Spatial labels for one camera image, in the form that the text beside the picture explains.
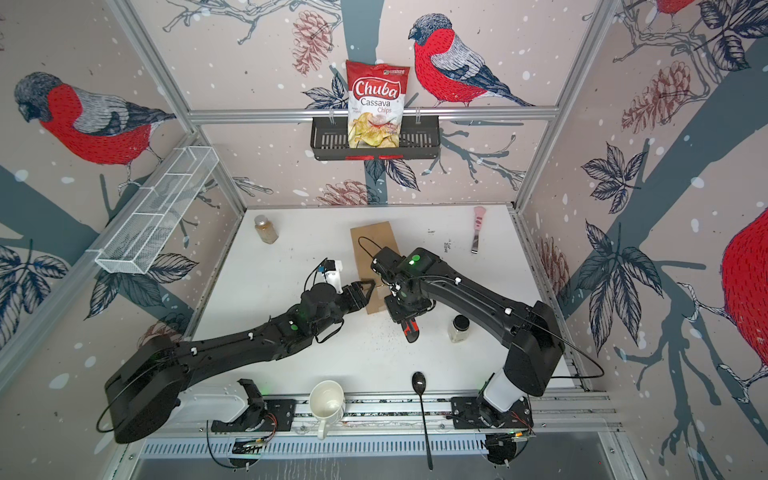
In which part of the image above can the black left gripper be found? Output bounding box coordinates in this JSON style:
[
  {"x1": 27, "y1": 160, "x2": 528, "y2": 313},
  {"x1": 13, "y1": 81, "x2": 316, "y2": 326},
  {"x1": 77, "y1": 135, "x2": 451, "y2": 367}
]
[{"x1": 311, "y1": 279, "x2": 377, "y2": 338}]

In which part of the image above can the red black utility knife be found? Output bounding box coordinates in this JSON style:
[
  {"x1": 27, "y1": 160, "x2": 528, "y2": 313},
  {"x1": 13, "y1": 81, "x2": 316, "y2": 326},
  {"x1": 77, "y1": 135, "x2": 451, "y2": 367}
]
[{"x1": 400, "y1": 318, "x2": 420, "y2": 343}]

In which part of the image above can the brown cardboard express box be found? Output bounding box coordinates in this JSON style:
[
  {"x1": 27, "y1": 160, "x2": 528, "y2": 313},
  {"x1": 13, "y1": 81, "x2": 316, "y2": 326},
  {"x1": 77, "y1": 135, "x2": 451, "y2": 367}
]
[{"x1": 349, "y1": 220, "x2": 403, "y2": 316}]

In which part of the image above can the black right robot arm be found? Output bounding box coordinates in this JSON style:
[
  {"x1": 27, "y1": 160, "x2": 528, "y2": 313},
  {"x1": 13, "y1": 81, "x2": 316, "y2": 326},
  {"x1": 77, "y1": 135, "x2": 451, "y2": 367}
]
[{"x1": 371, "y1": 247, "x2": 565, "y2": 413}]

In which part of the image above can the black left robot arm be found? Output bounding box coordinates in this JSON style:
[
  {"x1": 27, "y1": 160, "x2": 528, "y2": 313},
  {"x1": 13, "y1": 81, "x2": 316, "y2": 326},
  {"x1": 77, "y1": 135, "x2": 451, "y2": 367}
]
[{"x1": 105, "y1": 280, "x2": 375, "y2": 444}]

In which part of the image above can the black lid glass jar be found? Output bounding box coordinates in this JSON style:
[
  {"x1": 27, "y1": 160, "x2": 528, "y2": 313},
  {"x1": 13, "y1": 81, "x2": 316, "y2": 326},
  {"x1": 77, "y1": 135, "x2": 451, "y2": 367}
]
[{"x1": 448, "y1": 315, "x2": 470, "y2": 343}]

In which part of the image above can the black long spoon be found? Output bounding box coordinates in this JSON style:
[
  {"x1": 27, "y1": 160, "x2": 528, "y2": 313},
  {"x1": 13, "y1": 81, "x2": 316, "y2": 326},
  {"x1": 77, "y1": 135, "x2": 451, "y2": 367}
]
[{"x1": 411, "y1": 371, "x2": 434, "y2": 471}]

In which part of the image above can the cream ceramic mug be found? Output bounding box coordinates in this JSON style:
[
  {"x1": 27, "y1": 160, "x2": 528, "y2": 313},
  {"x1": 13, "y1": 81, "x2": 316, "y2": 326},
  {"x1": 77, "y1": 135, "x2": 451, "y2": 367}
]
[{"x1": 309, "y1": 380, "x2": 345, "y2": 440}]

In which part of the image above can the brown spice jar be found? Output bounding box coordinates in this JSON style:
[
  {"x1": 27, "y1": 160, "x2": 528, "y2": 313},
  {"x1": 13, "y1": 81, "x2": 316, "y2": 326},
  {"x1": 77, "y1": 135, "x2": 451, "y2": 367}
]
[{"x1": 254, "y1": 215, "x2": 279, "y2": 244}]

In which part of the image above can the Chuba cassava chips bag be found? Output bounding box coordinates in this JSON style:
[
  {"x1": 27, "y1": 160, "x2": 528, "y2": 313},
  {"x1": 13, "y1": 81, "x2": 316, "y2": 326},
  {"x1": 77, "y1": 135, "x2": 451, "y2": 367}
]
[{"x1": 346, "y1": 60, "x2": 410, "y2": 148}]

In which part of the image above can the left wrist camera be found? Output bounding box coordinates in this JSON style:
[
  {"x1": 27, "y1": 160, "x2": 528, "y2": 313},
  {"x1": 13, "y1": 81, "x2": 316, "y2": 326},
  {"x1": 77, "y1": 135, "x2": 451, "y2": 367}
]
[{"x1": 318, "y1": 259, "x2": 343, "y2": 294}]

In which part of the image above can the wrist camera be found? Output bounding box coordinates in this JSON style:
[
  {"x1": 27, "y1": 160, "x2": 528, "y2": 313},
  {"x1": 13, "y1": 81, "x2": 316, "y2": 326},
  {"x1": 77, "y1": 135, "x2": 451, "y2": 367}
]
[
  {"x1": 371, "y1": 247, "x2": 402, "y2": 282},
  {"x1": 318, "y1": 259, "x2": 343, "y2": 294}
]

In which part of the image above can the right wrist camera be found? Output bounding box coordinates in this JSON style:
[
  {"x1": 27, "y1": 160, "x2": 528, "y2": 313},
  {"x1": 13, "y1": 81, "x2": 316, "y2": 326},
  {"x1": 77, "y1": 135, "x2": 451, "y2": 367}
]
[{"x1": 371, "y1": 247, "x2": 402, "y2": 282}]

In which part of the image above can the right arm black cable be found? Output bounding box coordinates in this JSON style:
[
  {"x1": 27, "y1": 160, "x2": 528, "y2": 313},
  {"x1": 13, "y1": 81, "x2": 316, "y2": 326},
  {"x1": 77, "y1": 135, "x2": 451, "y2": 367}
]
[{"x1": 527, "y1": 305, "x2": 606, "y2": 380}]

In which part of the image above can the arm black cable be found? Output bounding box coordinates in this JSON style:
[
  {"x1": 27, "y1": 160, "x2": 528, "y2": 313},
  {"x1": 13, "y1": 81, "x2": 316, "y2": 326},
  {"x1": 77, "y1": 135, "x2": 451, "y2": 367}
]
[
  {"x1": 527, "y1": 305, "x2": 606, "y2": 380},
  {"x1": 203, "y1": 419, "x2": 280, "y2": 471}
]

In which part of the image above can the aluminium front rail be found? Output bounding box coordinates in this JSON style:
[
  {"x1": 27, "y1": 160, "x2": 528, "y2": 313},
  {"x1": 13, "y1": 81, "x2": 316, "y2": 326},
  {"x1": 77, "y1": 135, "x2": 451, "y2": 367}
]
[{"x1": 143, "y1": 388, "x2": 623, "y2": 439}]

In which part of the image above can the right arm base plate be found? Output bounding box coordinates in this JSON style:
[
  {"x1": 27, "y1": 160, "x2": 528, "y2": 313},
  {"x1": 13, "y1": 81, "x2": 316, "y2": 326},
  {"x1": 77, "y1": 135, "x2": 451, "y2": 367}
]
[{"x1": 446, "y1": 396, "x2": 534, "y2": 432}]

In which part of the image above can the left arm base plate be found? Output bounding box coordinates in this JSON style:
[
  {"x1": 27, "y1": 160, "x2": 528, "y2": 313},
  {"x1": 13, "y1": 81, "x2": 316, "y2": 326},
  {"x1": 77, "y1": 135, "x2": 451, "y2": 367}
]
[{"x1": 209, "y1": 398, "x2": 298, "y2": 434}]

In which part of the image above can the black wire wall basket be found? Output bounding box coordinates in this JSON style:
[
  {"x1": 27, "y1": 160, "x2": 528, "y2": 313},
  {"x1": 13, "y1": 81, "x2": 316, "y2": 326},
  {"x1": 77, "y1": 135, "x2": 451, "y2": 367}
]
[{"x1": 310, "y1": 114, "x2": 441, "y2": 161}]

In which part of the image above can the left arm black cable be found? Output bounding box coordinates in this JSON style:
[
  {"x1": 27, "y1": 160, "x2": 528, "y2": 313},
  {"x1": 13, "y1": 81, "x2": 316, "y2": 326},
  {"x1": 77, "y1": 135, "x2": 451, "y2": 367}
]
[{"x1": 203, "y1": 419, "x2": 280, "y2": 471}]

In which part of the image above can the white wire mesh shelf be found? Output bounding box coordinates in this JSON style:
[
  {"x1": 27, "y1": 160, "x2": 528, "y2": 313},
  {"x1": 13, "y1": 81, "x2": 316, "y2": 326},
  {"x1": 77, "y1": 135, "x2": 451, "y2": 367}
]
[{"x1": 95, "y1": 146, "x2": 219, "y2": 274}]

